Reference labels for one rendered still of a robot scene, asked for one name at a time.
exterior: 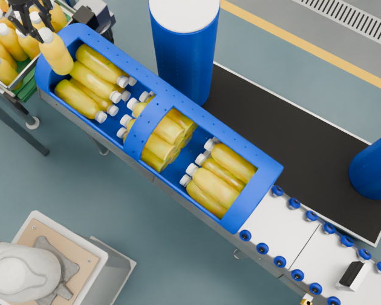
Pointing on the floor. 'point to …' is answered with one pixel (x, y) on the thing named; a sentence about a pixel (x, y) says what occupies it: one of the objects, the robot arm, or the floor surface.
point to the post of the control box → (15, 126)
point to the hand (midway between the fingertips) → (41, 28)
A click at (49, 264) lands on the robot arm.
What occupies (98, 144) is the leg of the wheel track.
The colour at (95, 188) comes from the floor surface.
